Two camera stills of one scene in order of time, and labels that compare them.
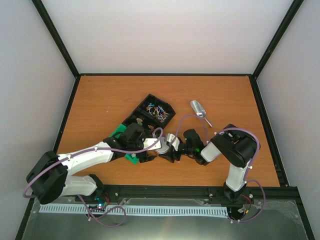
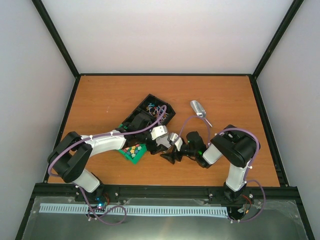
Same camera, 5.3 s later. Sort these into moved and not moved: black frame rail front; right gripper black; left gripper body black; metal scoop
Moved: left gripper body black
Not moved: metal scoop; black frame rail front; right gripper black
